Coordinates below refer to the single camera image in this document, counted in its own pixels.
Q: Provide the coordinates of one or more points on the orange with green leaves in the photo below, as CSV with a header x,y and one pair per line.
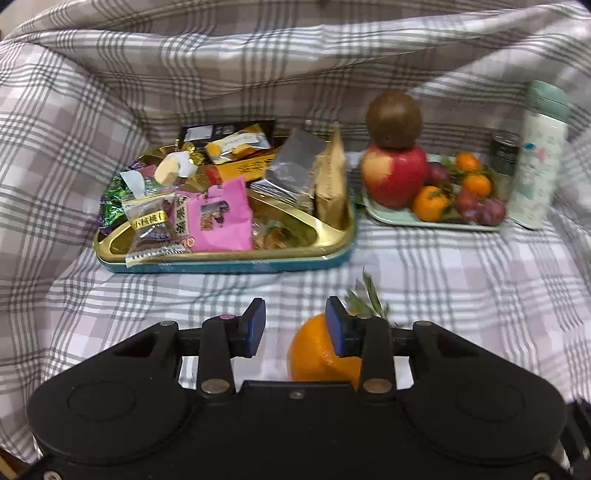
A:
x,y
309,355

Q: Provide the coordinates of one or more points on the silver foil bag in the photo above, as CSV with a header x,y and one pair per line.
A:
x,y
295,170

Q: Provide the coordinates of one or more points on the orange snack packet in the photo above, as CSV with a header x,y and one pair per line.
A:
x,y
244,170

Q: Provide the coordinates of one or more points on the green foil candy wrapper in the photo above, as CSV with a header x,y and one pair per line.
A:
x,y
113,203

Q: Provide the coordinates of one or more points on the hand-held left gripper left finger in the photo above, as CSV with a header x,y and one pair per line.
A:
x,y
256,327

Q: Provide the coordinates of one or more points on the white green printed bottle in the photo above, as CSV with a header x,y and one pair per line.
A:
x,y
540,157

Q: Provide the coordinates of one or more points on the white rectangular plate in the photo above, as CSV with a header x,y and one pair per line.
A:
x,y
392,217

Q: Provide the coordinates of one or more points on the gold teal snack tin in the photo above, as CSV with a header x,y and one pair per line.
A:
x,y
258,265

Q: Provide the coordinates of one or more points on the pink snack packet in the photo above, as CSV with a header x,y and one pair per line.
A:
x,y
226,217

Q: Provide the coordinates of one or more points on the red apple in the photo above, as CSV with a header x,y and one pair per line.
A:
x,y
395,175

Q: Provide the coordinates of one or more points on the black box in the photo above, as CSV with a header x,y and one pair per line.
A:
x,y
198,133

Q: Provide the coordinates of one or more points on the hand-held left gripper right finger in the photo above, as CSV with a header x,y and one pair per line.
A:
x,y
334,330

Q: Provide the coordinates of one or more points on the brown kiwi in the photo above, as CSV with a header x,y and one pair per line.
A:
x,y
394,117

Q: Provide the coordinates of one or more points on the clear packet with yellow label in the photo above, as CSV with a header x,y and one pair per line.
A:
x,y
147,230

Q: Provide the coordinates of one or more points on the cream wrapped pastry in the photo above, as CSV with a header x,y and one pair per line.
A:
x,y
175,168

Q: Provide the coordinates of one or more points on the dark red plum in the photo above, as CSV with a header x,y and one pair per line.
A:
x,y
491,211
466,204
437,173

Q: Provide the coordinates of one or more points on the white packet with black print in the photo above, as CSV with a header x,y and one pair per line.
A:
x,y
180,217

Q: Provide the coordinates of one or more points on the brown kraft paper bag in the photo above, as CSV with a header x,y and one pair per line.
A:
x,y
332,184

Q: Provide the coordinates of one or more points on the dark metal can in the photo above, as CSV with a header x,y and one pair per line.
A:
x,y
504,157

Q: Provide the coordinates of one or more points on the white paper scrap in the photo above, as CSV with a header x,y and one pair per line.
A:
x,y
134,181

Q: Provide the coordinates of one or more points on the yellow white snack packet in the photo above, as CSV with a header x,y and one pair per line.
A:
x,y
238,143

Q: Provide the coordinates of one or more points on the grey plaid blanket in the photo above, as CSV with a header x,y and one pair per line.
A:
x,y
461,286

